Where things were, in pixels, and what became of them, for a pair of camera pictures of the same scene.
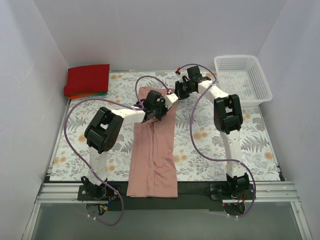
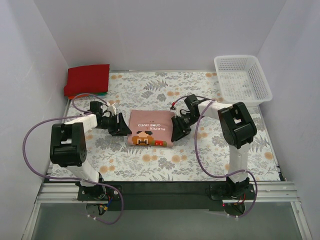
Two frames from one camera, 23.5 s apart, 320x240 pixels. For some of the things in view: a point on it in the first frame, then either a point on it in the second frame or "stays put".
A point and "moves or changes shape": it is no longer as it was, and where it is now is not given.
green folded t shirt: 99,94 stays put
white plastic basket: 243,75 stays put
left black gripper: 155,114 to 117,123
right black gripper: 180,89 to 182,124
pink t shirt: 153,167 moves or changes shape
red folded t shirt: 87,79 stays put
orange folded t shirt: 72,97 stays put
